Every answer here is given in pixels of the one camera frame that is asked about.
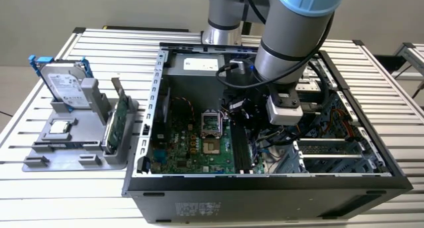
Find black RAM slot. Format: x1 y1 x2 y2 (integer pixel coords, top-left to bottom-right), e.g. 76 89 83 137
231 123 246 174

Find metal socket cover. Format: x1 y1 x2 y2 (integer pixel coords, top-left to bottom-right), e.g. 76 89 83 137
202 108 223 139

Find grey metal drive cage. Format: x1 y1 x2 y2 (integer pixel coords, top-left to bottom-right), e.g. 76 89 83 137
295 53 334 119

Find grey power supply unit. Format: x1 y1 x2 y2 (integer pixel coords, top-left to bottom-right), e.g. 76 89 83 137
163 53 230 112

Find CPU socket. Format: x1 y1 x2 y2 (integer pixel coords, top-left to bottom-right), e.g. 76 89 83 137
203 138 222 155

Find black case fan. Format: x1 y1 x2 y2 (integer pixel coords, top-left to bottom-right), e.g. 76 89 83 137
155 86 172 144

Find green motherboard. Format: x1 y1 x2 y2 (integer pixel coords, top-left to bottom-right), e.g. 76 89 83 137
151 111 268 175

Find grey metal disk bay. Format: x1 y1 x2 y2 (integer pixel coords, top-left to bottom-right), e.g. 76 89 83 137
294 138 391 174

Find black open PC case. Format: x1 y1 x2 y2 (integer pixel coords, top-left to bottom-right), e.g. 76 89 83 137
122 41 415 225

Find green graphics card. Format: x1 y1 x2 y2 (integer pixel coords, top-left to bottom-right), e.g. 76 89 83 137
102 77 132 154

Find black yellow strip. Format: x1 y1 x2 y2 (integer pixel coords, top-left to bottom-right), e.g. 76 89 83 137
102 25 191 32

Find metal slat side table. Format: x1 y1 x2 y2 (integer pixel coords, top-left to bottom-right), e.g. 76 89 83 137
391 42 424 99

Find grey plastic parts rack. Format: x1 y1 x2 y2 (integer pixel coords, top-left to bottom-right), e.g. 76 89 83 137
22 77 140 173

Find hard disk in blue carrier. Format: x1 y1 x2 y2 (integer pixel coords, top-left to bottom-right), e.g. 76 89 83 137
28 54 96 112

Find silver CPU chip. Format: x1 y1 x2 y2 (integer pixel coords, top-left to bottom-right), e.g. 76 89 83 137
48 120 71 135

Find black camera bracket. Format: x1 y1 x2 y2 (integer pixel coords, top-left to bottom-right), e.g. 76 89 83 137
268 83 302 107

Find thin black camera cable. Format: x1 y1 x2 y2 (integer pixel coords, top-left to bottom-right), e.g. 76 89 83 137
215 11 336 89

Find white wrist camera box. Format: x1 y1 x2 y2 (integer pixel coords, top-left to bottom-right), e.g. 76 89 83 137
266 93 306 126
228 59 255 75

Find black cable bundle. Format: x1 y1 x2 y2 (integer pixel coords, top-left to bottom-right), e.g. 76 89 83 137
262 128 319 146

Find red black twisted wire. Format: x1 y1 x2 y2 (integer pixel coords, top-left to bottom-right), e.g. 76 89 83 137
171 96 198 121

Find orange red power wires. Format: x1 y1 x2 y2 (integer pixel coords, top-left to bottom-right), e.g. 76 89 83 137
326 108 354 140

